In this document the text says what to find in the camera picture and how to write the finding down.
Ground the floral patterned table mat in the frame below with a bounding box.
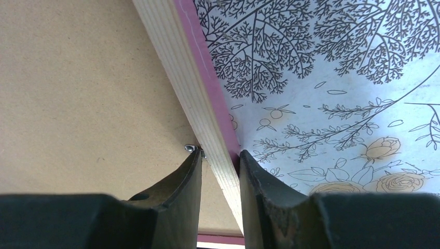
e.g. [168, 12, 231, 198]
[194, 0, 439, 195]

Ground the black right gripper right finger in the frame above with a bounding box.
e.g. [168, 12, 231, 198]
[239, 150, 439, 248]

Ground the light wooden picture frame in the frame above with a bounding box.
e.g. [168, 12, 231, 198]
[134, 1, 243, 228]

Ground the brown cardboard backing board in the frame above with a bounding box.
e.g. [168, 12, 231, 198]
[0, 0, 243, 238]

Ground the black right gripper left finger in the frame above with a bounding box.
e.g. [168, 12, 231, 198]
[1, 150, 202, 248]

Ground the metal frame retaining clip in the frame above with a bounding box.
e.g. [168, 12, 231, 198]
[184, 144, 207, 159]

